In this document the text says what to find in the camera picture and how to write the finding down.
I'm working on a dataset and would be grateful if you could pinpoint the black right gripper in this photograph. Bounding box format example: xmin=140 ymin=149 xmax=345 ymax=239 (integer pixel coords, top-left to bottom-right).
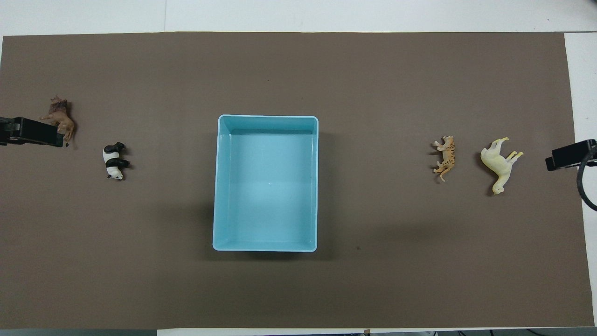
xmin=545 ymin=139 xmax=597 ymax=171

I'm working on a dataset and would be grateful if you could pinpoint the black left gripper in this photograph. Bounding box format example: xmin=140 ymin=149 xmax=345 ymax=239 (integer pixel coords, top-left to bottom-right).
xmin=0 ymin=117 xmax=65 ymax=148

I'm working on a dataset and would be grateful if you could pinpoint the brown lion toy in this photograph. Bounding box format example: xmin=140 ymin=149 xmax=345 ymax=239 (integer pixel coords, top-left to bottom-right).
xmin=39 ymin=96 xmax=76 ymax=147

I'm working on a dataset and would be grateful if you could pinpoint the cream horse toy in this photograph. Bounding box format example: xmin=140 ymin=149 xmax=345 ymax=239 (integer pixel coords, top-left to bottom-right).
xmin=481 ymin=137 xmax=524 ymax=196

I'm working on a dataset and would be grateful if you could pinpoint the black white panda toy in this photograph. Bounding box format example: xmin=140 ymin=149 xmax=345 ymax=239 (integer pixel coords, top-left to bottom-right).
xmin=103 ymin=142 xmax=131 ymax=181

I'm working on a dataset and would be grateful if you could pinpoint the orange striped tiger toy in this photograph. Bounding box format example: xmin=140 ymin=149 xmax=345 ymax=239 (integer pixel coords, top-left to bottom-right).
xmin=431 ymin=135 xmax=456 ymax=182

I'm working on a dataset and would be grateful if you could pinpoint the light blue storage box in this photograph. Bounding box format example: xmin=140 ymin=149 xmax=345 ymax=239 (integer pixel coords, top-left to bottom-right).
xmin=212 ymin=114 xmax=319 ymax=253

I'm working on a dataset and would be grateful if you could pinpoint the brown table mat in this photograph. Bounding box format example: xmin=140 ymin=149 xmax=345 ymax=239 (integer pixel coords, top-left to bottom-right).
xmin=0 ymin=31 xmax=595 ymax=330

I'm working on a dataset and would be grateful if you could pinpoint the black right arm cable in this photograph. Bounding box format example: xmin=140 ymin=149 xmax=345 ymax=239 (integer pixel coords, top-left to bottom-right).
xmin=576 ymin=146 xmax=597 ymax=211

